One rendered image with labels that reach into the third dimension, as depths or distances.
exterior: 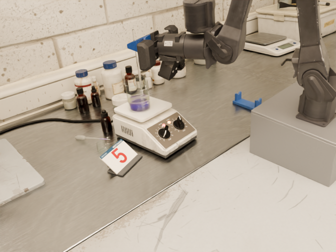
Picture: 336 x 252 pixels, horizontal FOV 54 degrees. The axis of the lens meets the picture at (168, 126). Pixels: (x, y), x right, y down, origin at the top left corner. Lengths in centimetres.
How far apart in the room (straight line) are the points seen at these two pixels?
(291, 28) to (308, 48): 107
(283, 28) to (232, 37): 109
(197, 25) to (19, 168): 55
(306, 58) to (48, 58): 86
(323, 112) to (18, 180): 70
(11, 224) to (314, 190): 62
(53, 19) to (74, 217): 74
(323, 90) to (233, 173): 26
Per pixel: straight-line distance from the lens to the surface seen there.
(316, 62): 69
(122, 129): 90
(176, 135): 84
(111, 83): 118
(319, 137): 72
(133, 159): 83
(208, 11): 73
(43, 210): 76
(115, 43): 136
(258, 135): 80
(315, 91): 70
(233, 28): 71
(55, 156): 93
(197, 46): 74
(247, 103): 107
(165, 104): 90
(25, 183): 84
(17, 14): 120
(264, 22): 185
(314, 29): 69
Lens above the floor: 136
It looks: 28 degrees down
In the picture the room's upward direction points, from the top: 6 degrees counter-clockwise
